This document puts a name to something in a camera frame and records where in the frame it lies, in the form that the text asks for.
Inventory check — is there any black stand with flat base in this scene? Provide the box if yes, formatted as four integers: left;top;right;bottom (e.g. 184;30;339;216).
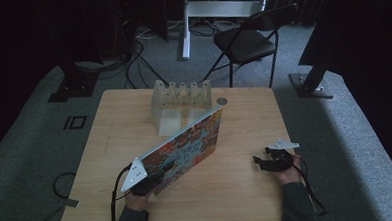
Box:
46;58;100;104

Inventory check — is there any black slanted stand with base plate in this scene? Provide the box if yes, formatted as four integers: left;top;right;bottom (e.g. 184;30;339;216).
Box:
286;23;338;101

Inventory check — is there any bundle of black floor cables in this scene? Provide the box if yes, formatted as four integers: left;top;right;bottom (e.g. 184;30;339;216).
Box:
74;15;224;94

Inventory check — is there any grey tape piece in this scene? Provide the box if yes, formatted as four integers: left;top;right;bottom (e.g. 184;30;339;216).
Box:
56;197;80;210

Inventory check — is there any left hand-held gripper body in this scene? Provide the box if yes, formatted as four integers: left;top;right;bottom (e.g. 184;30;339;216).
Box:
118;156;155;199

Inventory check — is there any colourful picture book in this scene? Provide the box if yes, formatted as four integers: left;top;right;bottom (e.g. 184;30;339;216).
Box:
135;105;228;197

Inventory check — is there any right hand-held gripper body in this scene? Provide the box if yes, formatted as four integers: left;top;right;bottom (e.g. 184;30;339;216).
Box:
263;138;302;174

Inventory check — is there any black folding chair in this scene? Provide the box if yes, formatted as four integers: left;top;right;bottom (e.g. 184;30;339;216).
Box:
199;3;302;91

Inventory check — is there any person's left hand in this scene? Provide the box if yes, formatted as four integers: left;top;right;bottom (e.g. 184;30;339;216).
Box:
123;188;155;214

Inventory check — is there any hand-held gripper cable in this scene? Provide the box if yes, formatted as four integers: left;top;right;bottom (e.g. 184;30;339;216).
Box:
291;154;329;217
106;162;137;221

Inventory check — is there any left hand-held gripper cable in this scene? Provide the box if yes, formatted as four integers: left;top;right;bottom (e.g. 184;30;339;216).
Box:
106;162;137;221

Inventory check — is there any black looped floor cable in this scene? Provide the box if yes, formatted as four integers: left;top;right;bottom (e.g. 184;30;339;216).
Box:
51;171;79;201

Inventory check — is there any right hand-held gripper cable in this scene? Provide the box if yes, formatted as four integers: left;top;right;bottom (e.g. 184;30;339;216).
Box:
291;154;329;217

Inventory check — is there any white metal stand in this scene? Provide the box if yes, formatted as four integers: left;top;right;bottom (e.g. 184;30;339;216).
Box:
179;0;274;61

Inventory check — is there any person's right hand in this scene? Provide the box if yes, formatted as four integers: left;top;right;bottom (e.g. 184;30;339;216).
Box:
272;154;304;187

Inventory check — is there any clear acrylic book rack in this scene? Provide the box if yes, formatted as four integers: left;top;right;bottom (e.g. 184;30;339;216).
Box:
150;77;215;137

